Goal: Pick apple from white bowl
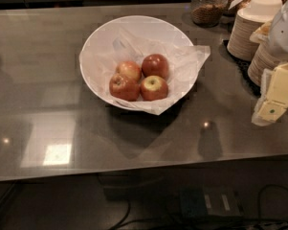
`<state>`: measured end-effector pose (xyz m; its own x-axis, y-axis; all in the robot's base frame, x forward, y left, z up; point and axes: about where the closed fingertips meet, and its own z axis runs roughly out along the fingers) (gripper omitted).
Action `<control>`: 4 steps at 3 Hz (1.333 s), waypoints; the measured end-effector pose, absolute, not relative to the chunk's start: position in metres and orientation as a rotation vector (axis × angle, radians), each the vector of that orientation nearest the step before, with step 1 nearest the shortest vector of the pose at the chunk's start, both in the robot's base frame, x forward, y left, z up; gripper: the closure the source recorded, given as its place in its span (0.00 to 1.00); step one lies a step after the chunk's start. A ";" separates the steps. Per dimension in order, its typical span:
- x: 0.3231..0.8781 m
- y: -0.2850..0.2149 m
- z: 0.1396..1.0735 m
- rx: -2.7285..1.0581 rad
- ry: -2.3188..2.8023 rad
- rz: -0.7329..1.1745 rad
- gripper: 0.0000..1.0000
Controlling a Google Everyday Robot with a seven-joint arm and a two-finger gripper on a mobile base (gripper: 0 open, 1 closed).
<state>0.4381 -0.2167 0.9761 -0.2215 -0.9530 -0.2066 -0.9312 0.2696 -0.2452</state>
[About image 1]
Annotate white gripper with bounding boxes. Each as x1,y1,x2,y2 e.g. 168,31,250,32
250,0,288,127

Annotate red yellow apple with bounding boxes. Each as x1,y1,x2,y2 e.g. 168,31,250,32
140,76,168,101

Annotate white bowl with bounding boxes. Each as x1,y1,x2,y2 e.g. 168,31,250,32
78,14,195,112

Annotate front stack paper plates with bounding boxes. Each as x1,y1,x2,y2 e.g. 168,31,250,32
248,42,281,86

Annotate stack paper plates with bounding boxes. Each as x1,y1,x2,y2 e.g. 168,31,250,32
248,42,281,86
227,0,282,61

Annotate rear stack paper plates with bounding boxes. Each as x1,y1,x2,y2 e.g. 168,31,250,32
227,0,282,61

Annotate glass jar with cereal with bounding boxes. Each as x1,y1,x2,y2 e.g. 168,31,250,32
190,0,228,27

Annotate dark box under table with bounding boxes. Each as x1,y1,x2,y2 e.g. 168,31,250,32
179,187,243,219

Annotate white paper liner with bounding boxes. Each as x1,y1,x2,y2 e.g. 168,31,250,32
78,29,211,116

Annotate black cable right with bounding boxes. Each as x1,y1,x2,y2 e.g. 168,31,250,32
213,184,288,230

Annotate black cable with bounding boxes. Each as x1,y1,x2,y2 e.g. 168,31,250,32
213,184,288,230
95,172,132,230

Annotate black cable left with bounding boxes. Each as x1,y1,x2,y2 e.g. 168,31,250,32
95,172,132,230

